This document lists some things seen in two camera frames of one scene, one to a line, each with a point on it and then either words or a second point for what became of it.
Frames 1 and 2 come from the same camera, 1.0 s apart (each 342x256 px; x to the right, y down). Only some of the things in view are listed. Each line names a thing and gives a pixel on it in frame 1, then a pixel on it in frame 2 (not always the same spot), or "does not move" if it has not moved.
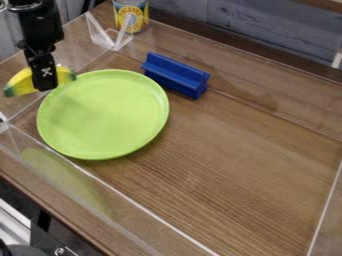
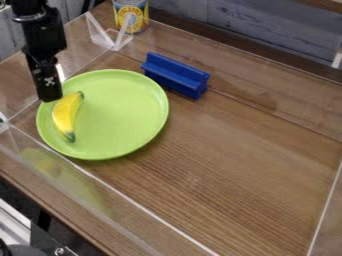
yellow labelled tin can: x=133 y=15 does not move
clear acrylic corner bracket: x=110 y=37 does not move
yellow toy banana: x=21 y=84 → x=65 y=114
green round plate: x=104 y=114 does not move
